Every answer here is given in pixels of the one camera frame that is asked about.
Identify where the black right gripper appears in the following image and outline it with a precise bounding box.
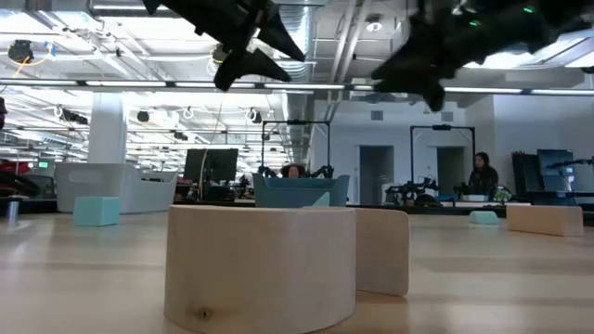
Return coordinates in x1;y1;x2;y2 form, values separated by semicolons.
369;0;480;113

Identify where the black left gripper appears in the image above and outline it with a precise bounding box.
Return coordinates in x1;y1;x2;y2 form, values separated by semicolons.
202;0;307;92

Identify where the light cyan small block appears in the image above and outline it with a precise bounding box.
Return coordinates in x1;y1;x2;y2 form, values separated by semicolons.
469;210;500;226

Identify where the wooden triangle block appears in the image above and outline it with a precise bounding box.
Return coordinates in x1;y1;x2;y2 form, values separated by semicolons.
354;208;411;298

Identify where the wooden rectangular block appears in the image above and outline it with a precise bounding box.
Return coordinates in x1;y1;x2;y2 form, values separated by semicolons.
505;204;586;238

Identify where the wooden arch block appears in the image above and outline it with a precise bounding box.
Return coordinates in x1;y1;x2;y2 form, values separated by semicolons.
162;204;359;334

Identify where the light cyan cube block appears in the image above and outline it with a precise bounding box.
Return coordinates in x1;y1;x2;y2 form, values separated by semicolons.
72;196;123;228

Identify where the person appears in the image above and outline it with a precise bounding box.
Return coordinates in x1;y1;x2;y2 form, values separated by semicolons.
467;151;500;196
280;162;307;179

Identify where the black computer monitor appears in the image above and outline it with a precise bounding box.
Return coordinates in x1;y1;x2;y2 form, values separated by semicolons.
183;148;239;185

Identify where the teal plastic bin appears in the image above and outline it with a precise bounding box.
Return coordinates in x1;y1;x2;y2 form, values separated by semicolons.
252;173;352;209

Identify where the dark background cabinet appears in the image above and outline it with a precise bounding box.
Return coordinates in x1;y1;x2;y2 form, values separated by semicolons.
511;151;539;194

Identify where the dark background monitor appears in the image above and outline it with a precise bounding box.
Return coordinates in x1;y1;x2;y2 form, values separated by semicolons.
536;148;575;192

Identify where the white pillar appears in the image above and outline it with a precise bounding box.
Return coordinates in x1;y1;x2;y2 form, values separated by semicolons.
87;91;128;164

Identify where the grey translucent plastic bin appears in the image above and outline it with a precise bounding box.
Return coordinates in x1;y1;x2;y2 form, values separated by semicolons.
54;161;180;215

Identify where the red background object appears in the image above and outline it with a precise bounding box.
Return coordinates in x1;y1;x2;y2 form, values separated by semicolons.
0;159;30;176

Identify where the silver ventilation duct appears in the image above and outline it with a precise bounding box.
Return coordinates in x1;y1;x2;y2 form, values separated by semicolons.
264;0;319;163

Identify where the black background rig frame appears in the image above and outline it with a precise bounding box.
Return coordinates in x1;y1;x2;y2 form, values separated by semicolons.
409;123;477;196
261;119;331;180

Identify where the black ceiling cable reel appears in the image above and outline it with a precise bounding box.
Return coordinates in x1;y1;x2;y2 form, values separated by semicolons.
7;39;34;64

